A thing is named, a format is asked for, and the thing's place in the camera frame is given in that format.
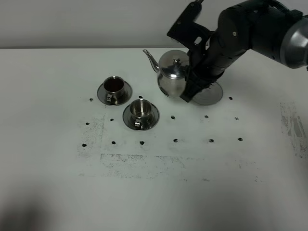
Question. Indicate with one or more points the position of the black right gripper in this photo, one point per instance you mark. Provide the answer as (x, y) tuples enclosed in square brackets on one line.
[(209, 60)]

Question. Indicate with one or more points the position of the stainless steel teapot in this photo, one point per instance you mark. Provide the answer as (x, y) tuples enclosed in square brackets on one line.
[(171, 71)]

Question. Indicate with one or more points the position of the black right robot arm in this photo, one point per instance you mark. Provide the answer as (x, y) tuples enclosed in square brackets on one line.
[(264, 26)]

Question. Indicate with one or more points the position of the steel teapot saucer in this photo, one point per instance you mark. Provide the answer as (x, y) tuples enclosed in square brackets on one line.
[(210, 95)]

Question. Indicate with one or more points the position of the near steel teacup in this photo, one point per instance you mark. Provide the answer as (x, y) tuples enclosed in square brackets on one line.
[(141, 112)]

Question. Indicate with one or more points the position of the steel teacup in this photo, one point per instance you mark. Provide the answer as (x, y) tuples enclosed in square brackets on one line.
[(141, 112), (114, 88)]

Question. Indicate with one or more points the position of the far steel saucer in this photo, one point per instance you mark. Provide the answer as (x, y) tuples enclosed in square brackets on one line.
[(102, 95)]

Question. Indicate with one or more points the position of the near steel saucer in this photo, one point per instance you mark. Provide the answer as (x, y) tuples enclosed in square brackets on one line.
[(130, 122)]

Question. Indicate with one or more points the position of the far steel teacup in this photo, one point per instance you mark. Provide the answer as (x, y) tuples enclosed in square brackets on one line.
[(114, 88)]

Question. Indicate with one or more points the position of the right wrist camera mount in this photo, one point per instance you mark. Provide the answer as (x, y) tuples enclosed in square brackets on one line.
[(187, 32)]

